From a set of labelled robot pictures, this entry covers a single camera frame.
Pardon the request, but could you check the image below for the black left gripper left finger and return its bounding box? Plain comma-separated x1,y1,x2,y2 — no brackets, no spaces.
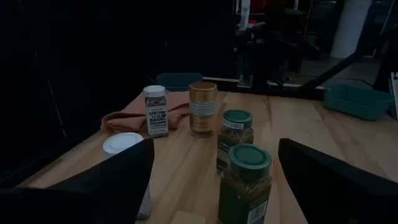
0,138,155,224

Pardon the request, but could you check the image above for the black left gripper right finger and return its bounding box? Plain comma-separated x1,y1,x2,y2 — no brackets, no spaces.
277,138,398,224

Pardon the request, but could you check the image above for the white-lid spice jar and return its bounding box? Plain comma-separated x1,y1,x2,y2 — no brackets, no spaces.
142,85,170,139
102,132,152,220

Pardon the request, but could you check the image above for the green-lid spice jar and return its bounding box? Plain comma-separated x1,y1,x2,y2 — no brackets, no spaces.
216,109,254,175
217,143,274,224

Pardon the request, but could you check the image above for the gold-lid spice jar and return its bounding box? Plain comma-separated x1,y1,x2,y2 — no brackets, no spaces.
188,81,218,139

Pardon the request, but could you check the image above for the pink folded cloth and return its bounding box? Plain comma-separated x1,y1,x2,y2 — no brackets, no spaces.
99,90,191,135

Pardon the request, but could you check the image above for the teal plastic bin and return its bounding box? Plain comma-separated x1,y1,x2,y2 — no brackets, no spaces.
322,83,395,121
155,72,203,93

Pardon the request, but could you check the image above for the black partition panel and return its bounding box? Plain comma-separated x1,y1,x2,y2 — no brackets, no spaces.
46,0,167,125
164,0,237,80
0,0,66,187

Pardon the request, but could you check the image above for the white round pillar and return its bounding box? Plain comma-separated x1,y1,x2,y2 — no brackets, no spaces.
329,0,373,59

